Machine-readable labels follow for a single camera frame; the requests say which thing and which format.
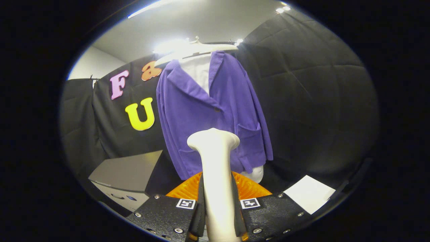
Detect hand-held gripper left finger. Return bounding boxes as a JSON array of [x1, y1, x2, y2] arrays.
[[126, 171, 206, 242]]

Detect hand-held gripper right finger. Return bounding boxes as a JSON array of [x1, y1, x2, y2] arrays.
[[231, 171, 314, 242]]

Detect white garment steamer head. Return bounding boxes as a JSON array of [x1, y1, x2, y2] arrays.
[[187, 128, 241, 242]]

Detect purple jacket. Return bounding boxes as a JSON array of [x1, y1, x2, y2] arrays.
[[156, 51, 273, 181]]

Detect white shirt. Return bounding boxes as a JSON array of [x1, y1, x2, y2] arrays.
[[180, 54, 264, 184]]

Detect white paper sheet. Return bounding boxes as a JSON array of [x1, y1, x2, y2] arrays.
[[284, 175, 336, 214]]

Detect grey cabinet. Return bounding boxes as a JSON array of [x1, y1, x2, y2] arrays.
[[88, 150, 165, 212]]

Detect white plastic hanger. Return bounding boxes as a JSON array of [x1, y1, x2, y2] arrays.
[[155, 36, 239, 66]]

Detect large ceiling light panel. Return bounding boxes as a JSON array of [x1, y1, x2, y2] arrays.
[[128, 0, 175, 19]]

